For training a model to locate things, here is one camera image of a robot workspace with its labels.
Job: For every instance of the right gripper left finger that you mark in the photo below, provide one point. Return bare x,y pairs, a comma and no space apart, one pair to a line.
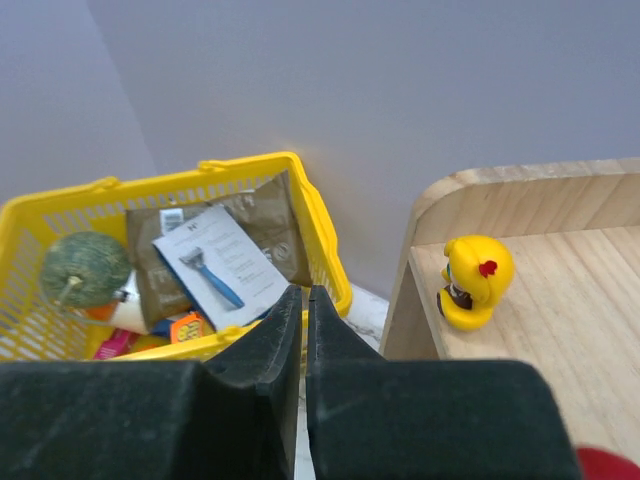
232,417

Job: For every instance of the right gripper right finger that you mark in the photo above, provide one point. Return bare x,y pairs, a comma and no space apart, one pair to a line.
373,418

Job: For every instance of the yellow duck toy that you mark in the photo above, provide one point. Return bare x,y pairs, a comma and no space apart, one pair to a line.
479,271

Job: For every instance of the red round toy figure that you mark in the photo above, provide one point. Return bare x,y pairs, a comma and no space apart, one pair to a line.
599,464

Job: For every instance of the wooden shelf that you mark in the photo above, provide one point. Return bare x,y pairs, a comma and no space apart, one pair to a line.
572,310

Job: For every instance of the red snack packet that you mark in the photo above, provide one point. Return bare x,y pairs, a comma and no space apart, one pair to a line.
115,345

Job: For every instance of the blue razor package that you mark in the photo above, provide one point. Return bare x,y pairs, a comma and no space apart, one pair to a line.
222,271

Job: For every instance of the white orange plush toy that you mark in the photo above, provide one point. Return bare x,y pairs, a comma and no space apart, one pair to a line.
124,309

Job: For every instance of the brown foil bag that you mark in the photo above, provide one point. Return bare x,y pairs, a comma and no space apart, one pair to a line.
267,216

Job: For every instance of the green melon toy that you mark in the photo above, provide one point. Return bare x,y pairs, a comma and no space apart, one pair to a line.
84,269

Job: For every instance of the yellow plastic basket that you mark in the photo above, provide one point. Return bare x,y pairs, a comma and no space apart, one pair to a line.
34,328

